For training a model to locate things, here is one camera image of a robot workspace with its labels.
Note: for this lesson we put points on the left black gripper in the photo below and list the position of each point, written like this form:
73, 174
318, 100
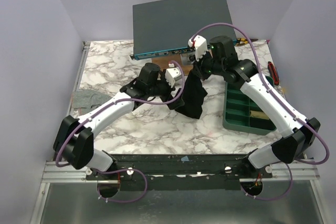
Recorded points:
169, 88

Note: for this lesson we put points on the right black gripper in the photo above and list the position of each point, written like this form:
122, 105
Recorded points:
199, 67

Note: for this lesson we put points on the black underwear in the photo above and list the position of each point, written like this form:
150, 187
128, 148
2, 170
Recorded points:
190, 102

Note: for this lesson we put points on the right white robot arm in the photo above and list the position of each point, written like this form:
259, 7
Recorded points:
296, 130

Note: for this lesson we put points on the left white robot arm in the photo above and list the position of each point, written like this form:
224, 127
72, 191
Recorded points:
75, 139

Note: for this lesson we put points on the grey striped underwear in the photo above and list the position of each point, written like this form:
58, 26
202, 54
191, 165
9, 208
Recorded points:
85, 101

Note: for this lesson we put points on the brown plywood board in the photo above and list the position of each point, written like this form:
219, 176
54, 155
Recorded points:
163, 62

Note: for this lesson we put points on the green divided plastic tray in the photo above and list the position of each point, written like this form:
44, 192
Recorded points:
236, 113

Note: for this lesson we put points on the red black utility knife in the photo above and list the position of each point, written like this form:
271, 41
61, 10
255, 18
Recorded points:
273, 73

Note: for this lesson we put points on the cream rolled cloth in tray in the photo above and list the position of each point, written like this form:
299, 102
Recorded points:
258, 114

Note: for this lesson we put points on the blue tape piece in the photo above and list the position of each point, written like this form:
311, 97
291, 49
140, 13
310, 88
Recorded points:
185, 159

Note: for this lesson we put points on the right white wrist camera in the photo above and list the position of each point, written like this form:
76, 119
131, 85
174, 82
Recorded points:
199, 43

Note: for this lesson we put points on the grey metal stand bracket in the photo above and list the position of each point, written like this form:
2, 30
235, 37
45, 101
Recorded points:
187, 59

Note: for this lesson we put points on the grey network switch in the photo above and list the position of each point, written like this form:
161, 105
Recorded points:
164, 27

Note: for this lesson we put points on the black metal base rail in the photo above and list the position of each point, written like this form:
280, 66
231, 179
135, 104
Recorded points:
168, 172

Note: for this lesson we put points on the aluminium frame rail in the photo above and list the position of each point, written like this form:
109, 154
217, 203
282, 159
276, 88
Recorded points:
44, 186

